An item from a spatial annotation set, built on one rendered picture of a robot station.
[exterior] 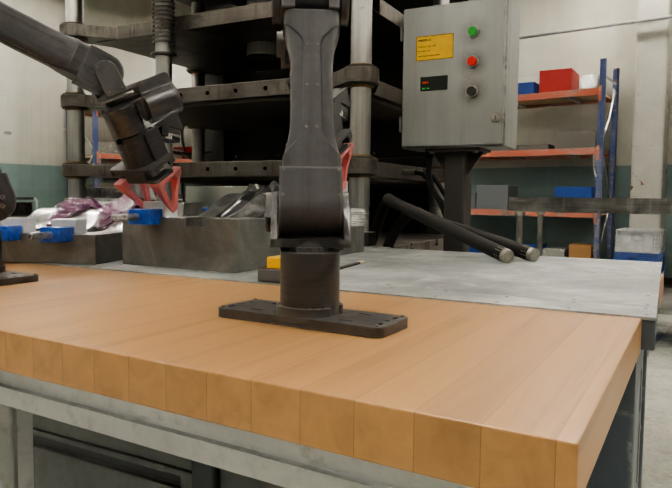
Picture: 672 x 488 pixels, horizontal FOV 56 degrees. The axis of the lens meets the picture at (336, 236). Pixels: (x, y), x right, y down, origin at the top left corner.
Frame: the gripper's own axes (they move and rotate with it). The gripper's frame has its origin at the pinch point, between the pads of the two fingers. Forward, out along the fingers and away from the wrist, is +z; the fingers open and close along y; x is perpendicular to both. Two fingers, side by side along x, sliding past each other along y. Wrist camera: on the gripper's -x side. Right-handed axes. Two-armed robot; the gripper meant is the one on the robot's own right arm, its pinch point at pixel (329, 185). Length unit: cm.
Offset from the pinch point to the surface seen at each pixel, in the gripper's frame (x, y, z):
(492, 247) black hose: -20.5, -22.0, 24.2
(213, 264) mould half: 18.3, 15.0, 5.8
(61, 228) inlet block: 22.4, 43.0, -2.9
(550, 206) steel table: -302, 14, 162
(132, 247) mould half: 17.2, 33.7, 3.8
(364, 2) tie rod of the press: -78, 21, -18
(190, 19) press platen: -90, 91, -20
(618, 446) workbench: 29, -48, 22
